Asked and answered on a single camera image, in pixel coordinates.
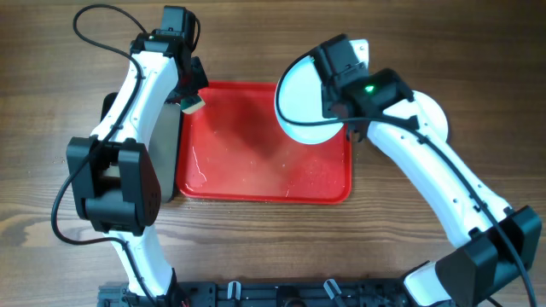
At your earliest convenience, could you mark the white plate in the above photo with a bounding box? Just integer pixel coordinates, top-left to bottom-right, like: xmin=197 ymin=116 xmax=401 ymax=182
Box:
xmin=413 ymin=90 xmax=449 ymax=142

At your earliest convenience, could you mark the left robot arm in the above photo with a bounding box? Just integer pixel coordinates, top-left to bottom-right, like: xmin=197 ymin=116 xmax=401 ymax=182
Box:
xmin=64 ymin=29 xmax=208 ymax=306

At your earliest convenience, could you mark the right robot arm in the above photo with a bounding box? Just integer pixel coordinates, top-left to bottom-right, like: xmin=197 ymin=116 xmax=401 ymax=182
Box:
xmin=323 ymin=69 xmax=542 ymax=306

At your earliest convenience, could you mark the green yellow sponge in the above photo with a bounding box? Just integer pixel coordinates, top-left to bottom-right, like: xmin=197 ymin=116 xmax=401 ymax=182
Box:
xmin=180 ymin=95 xmax=206 ymax=114

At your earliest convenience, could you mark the black metal tray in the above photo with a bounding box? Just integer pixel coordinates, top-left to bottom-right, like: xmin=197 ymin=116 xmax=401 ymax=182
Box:
xmin=91 ymin=93 xmax=183 ymax=203

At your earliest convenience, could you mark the red plastic tray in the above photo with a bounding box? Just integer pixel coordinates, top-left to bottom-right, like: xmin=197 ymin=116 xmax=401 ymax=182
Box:
xmin=176 ymin=81 xmax=352 ymax=205

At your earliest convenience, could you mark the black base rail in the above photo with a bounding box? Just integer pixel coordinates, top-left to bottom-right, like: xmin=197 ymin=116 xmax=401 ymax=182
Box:
xmin=96 ymin=277 xmax=410 ymax=307

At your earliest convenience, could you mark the light blue plate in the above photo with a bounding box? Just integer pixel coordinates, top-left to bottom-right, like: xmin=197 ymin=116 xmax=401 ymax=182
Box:
xmin=274 ymin=38 xmax=369 ymax=145

